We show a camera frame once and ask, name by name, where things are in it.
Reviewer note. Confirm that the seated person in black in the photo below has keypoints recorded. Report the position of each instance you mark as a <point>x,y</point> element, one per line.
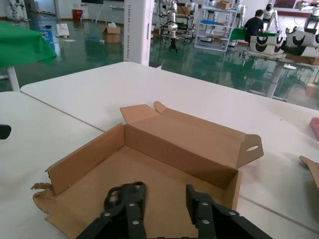
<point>254,26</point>

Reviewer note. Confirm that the silver background robot arm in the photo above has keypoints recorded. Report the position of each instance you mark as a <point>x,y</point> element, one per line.
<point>173,27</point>

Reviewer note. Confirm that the pink wavy foam pad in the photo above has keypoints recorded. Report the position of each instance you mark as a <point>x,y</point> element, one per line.
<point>315,128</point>

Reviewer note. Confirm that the white wheeled robot column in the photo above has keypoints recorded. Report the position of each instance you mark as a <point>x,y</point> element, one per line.
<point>135,32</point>

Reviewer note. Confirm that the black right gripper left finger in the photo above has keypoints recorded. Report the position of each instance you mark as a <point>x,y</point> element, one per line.
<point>132,214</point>

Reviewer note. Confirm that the empty brown cardboard box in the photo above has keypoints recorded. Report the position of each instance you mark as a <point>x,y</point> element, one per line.
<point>154,169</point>

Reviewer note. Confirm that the open cardboard floor box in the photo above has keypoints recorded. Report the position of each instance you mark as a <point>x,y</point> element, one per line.
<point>112,33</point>

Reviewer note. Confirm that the white metal shelf rack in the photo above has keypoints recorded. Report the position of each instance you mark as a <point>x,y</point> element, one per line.
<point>214,32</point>

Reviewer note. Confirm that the white robot shell part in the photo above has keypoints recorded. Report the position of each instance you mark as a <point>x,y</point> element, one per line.
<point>266,44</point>
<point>302,42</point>

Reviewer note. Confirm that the monitor on white stand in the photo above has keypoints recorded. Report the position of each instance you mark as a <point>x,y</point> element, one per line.
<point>92,1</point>

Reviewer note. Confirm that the red bin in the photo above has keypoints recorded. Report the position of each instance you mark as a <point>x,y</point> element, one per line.
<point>77,14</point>

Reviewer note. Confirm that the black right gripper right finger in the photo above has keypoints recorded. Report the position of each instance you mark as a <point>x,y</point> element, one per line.
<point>207,219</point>

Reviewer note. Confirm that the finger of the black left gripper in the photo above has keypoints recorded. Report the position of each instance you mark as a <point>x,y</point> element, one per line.
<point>5,132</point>

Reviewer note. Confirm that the white bag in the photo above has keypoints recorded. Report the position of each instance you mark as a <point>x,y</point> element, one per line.
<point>62,30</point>

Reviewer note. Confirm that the white humanoid robot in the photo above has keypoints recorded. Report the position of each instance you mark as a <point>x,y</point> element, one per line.
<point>271,15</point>

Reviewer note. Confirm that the green table cloth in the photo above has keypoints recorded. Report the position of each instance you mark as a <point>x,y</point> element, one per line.
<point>238,33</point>
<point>22,47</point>

